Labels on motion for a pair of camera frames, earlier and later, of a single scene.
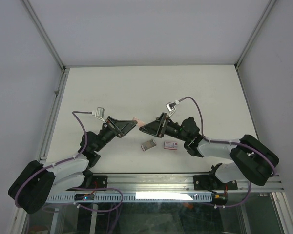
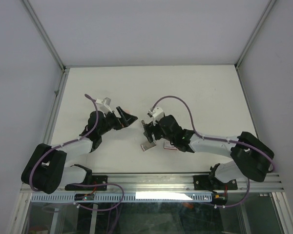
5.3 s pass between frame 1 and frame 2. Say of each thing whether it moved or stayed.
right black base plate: stayed
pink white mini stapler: moved
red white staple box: stayed
